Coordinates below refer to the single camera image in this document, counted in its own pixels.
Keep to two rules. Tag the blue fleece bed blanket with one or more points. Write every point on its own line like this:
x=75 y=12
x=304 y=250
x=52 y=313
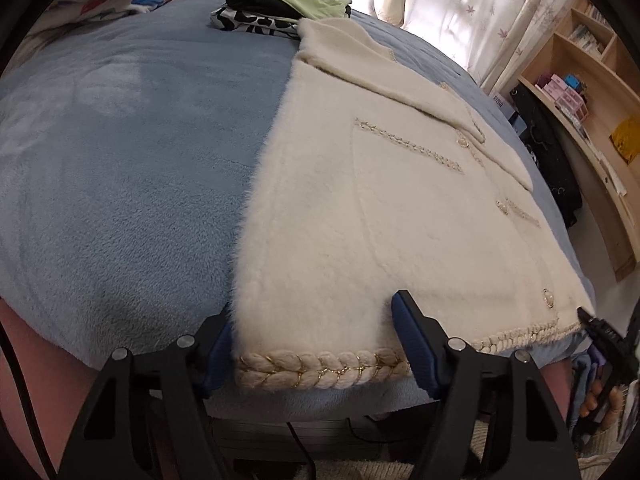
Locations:
x=125 y=160

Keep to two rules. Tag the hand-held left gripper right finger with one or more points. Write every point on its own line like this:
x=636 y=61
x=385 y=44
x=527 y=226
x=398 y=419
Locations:
x=415 y=340

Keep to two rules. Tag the person's right hand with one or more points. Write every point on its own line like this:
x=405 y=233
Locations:
x=592 y=400

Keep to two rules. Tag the white paper stack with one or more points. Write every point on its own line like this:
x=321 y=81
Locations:
x=607 y=170

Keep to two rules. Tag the cream leaf curtain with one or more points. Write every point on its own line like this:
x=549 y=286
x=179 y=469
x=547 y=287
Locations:
x=500 y=10

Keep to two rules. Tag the row of books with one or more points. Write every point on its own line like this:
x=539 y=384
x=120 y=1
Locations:
x=585 y=35

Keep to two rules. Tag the wooden shelf unit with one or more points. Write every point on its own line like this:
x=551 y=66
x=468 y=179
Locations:
x=615 y=240

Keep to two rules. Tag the white printed box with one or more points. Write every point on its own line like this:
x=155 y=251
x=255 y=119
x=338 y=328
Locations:
x=500 y=102

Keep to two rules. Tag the black bag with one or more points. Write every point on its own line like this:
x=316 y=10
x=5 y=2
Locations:
x=545 y=145

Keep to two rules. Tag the pink drawer organizer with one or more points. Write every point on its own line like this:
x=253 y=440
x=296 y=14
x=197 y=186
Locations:
x=560 y=95

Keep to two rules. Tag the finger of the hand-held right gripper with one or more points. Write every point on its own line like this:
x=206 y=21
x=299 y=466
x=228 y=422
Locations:
x=605 y=332

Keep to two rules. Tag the small blue box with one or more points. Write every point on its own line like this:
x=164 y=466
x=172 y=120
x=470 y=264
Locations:
x=574 y=82

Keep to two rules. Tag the cream fuzzy cardigan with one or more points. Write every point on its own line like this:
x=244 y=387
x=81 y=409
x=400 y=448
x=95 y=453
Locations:
x=375 y=210

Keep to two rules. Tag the yellow bag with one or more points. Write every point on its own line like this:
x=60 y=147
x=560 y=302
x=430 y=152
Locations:
x=627 y=137

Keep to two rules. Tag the black and white patterned garment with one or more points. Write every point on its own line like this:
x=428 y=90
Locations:
x=250 y=21

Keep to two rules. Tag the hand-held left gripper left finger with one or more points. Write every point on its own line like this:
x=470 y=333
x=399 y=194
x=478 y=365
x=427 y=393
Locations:
x=217 y=355

